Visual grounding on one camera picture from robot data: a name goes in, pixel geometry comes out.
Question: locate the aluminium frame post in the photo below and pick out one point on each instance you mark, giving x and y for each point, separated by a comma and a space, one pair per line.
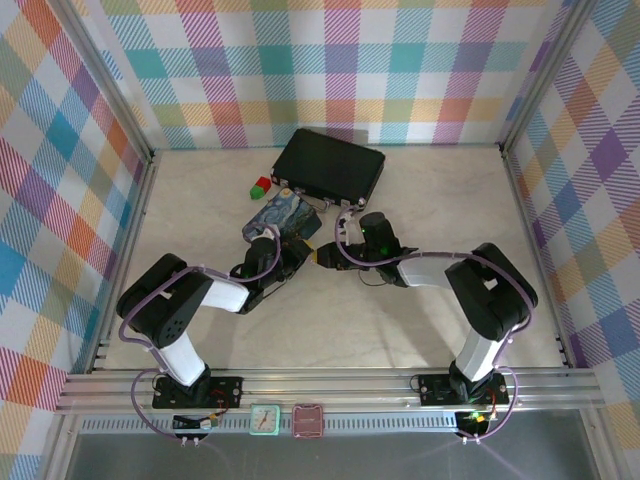
547, 75
106, 75

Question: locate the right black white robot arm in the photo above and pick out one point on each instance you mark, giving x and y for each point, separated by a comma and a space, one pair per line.
495, 290

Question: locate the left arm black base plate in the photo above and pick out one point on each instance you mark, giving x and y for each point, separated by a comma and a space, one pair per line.
230, 392

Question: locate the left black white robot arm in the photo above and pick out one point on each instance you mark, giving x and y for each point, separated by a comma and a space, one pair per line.
165, 300

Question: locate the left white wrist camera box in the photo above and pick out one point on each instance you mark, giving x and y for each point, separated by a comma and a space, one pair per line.
265, 234

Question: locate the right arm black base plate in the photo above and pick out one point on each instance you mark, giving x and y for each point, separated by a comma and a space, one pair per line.
435, 390

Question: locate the red and green block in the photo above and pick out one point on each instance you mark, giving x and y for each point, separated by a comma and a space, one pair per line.
260, 188

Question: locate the small teal clock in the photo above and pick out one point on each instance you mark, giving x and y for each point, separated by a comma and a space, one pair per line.
264, 420

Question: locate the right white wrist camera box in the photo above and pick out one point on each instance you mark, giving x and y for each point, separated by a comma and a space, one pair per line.
343, 232

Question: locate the blue painted tin box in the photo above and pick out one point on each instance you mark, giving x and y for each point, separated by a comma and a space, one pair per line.
282, 215

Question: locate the aluminium mounting rail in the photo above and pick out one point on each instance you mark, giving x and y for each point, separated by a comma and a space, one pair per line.
325, 387

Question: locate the black briefcase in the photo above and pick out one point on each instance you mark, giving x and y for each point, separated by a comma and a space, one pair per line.
330, 162

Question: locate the small pink case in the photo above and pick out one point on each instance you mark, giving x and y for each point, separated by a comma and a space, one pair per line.
308, 421

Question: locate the aluminium side rail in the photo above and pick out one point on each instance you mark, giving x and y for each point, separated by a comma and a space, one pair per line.
137, 220
526, 225

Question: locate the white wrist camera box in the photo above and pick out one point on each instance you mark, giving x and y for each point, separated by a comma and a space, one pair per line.
265, 234
343, 232

